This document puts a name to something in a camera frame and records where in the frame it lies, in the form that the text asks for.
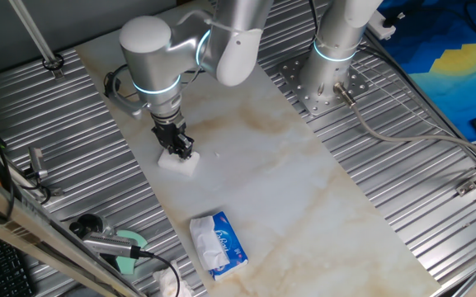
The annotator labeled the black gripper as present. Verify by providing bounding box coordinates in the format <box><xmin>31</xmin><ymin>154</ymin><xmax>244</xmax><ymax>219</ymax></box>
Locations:
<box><xmin>151</xmin><ymin>117</ymin><xmax>195</xmax><ymax>161</ymax></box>

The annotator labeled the blue tissue pack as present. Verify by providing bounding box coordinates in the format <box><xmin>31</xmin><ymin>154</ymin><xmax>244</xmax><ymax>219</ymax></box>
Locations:
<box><xmin>189</xmin><ymin>210</ymin><xmax>250</xmax><ymax>282</ymax></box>

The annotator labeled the green disc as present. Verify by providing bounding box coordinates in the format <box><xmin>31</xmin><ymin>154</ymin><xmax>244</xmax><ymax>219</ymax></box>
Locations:
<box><xmin>113</xmin><ymin>229</ymin><xmax>149</xmax><ymax>276</ymax></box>

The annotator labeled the crumpled white tissue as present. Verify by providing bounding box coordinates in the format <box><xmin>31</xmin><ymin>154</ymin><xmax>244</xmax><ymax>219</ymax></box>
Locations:
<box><xmin>153</xmin><ymin>259</ymin><xmax>196</xmax><ymax>297</ymax></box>

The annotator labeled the aluminium pole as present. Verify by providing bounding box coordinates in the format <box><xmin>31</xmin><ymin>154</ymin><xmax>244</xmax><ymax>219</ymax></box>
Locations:
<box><xmin>8</xmin><ymin>0</ymin><xmax>65</xmax><ymax>80</ymax></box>

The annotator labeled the white power strip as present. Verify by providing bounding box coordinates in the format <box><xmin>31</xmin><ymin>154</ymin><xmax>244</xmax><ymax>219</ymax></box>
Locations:
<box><xmin>365</xmin><ymin>10</ymin><xmax>398</xmax><ymax>41</ymax></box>

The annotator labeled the black plug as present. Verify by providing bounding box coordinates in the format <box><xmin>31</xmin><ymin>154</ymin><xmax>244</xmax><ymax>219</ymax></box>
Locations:
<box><xmin>381</xmin><ymin>11</ymin><xmax>407</xmax><ymax>29</ymax></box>

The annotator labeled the blue and yellow mat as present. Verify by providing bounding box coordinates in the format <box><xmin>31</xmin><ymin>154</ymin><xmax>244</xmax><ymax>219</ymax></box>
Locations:
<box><xmin>375</xmin><ymin>0</ymin><xmax>476</xmax><ymax>144</ymax></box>

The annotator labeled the black round mount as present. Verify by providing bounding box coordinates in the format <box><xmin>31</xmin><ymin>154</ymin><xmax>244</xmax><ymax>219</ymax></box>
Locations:
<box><xmin>68</xmin><ymin>213</ymin><xmax>111</xmax><ymax>240</ymax></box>

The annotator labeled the silver ribbed camera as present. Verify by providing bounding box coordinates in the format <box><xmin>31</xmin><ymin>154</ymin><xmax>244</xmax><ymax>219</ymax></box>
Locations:
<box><xmin>81</xmin><ymin>230</ymin><xmax>143</xmax><ymax>260</ymax></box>

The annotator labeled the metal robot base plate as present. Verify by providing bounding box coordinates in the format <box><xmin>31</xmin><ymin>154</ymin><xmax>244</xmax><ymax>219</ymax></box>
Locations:
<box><xmin>278</xmin><ymin>53</ymin><xmax>370</xmax><ymax>117</ymax></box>

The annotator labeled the black ring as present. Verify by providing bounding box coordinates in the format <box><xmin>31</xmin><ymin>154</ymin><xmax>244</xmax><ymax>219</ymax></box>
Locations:
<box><xmin>41</xmin><ymin>53</ymin><xmax>65</xmax><ymax>72</ymax></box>

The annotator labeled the black cable of small camera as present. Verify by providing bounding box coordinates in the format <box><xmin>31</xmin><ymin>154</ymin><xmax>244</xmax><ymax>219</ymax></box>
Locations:
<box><xmin>0</xmin><ymin>98</ymin><xmax>53</xmax><ymax>219</ymax></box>

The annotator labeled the thick grey cable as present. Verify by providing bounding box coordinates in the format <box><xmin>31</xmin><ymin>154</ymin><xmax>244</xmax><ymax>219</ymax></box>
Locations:
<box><xmin>332</xmin><ymin>82</ymin><xmax>476</xmax><ymax>166</ymax></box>

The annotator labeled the metal corner bracket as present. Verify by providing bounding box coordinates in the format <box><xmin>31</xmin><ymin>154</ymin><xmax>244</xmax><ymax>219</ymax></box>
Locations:
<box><xmin>455</xmin><ymin>179</ymin><xmax>476</xmax><ymax>197</ymax></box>

